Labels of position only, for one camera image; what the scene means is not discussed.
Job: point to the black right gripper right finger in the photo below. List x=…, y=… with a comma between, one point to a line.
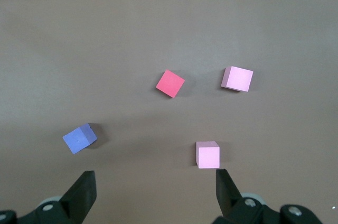
x=225, y=195

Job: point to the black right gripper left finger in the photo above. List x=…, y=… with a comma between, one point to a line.
x=82, y=195

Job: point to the purple foam cube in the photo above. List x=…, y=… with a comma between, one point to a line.
x=78, y=140

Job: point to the light pink foam cube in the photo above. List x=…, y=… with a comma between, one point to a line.
x=208, y=156
x=239, y=79

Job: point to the red foam cube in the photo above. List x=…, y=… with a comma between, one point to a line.
x=170, y=84

